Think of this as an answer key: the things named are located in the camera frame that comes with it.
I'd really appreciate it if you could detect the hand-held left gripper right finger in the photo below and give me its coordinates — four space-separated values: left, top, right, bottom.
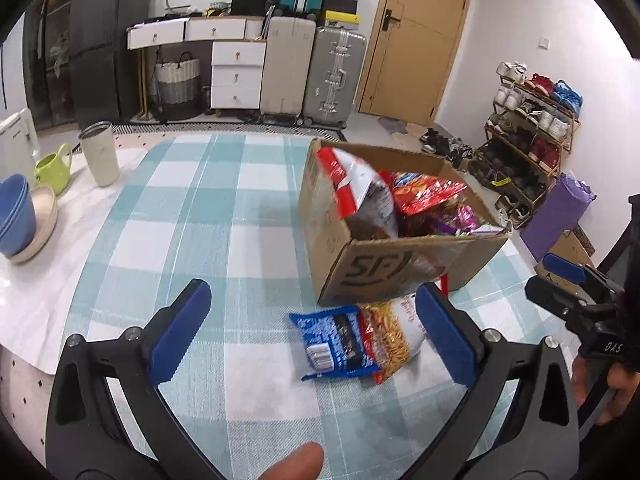
400 282 581 480

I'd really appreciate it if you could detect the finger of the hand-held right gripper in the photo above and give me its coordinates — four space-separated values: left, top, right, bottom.
544 252 626 304
525 276 618 333

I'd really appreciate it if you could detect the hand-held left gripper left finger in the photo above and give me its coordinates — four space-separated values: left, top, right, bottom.
45 279 226 480

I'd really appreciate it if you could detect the orange noodle snack packet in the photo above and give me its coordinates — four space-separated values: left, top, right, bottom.
357 294 433 385

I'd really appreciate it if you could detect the purple candy bag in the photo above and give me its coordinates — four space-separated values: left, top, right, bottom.
430 204 506 237

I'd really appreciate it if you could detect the blue cookie packet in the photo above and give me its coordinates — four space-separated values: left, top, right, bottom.
289 307 382 382

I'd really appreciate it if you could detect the red corn snack bag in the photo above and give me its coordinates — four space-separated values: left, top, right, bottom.
380 171 468 217

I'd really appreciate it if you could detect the cardboard box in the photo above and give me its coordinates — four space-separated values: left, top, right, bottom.
298 138 510 307

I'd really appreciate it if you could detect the red white snack bag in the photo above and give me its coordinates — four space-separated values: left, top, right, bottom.
319 147 401 238

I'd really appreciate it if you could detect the person's right hand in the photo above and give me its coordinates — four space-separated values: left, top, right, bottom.
570 357 640 426

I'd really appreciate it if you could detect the person's left hand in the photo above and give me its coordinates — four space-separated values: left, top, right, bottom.
260 441 325 480

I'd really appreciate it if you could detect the flat cardboard piece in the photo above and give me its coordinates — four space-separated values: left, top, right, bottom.
537 225 598 301

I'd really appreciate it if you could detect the purple rolled mat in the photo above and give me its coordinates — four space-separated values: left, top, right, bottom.
520 171 597 263

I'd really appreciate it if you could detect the checked tablecloth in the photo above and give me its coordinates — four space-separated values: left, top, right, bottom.
50 132 586 480

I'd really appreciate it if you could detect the group of shoes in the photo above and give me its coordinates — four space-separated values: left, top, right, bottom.
417 60 583 231

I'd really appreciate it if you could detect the wooden shoe rack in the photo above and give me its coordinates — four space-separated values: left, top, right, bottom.
482 62 583 231

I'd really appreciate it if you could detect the beige bowl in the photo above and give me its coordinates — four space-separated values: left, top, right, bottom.
7 186 59 264

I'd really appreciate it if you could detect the blue bowl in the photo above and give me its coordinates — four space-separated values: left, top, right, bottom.
0 185 37 257
0 174 31 241

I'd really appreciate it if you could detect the beige tumbler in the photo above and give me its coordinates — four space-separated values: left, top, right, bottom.
78 121 121 187

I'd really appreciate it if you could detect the green cup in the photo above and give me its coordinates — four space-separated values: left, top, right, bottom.
34 143 74 196

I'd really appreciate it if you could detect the striped rug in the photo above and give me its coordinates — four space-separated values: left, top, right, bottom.
112 122 348 142

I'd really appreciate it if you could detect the grey doormat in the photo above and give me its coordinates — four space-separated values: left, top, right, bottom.
377 116 426 136

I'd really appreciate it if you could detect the woven basket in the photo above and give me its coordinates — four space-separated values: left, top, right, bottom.
154 52 202 120

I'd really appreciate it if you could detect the white appliance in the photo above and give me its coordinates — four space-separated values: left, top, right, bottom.
0 108 41 181

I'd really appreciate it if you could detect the wooden door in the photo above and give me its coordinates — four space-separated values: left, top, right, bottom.
355 0 476 128

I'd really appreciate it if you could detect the white drawer desk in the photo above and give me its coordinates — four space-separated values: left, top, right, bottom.
126 16 268 111

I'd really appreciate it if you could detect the silver suitcase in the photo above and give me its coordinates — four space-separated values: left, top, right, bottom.
302 26 368 126

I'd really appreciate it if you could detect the cream suitcase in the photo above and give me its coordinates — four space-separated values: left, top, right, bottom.
260 15 317 116

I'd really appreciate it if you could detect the dark glass cabinet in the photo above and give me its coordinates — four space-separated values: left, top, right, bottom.
22 0 76 131

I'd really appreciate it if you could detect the dark grey fridge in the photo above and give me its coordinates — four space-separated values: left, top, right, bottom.
70 0 161 126

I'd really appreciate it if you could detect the yellow box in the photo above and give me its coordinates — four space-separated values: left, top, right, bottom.
322 10 361 26

